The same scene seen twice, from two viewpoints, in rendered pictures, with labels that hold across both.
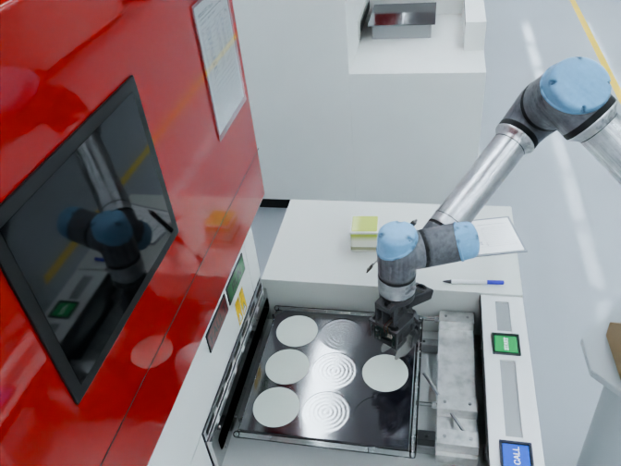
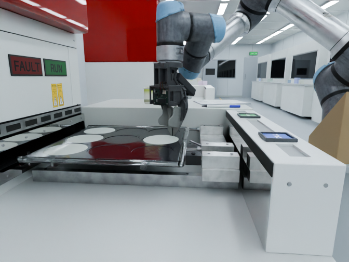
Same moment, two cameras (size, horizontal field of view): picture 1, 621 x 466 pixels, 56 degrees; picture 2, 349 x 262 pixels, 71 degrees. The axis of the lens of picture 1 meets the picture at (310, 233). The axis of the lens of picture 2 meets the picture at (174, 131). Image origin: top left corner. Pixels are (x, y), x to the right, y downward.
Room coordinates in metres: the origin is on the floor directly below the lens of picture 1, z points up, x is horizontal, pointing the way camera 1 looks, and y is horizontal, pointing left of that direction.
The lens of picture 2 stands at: (0.14, -0.05, 1.07)
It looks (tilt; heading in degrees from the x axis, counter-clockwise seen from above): 12 degrees down; 350
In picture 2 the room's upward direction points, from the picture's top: straight up
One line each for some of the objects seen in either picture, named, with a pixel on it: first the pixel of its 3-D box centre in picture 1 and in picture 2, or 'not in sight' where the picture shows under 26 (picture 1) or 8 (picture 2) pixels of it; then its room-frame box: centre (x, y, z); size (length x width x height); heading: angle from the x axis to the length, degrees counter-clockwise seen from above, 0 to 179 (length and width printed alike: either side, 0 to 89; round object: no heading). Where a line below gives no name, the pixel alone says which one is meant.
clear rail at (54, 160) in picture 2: (322, 444); (98, 161); (0.66, 0.03, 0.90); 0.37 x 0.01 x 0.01; 75
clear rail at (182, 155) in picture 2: (417, 379); (185, 141); (0.79, -0.19, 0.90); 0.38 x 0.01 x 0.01; 165
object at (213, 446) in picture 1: (242, 368); (49, 140); (0.88, 0.19, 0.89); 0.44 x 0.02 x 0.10; 165
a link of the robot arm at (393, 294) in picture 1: (397, 283); (171, 55); (0.85, -0.16, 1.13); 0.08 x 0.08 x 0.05
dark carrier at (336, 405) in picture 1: (334, 371); (121, 140); (0.84, -0.02, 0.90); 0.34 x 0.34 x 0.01; 75
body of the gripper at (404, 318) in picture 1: (395, 313); (168, 84); (0.85, -0.15, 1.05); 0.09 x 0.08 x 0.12; 134
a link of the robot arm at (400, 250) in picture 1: (398, 252); (171, 25); (0.85, -0.16, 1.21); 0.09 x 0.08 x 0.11; 96
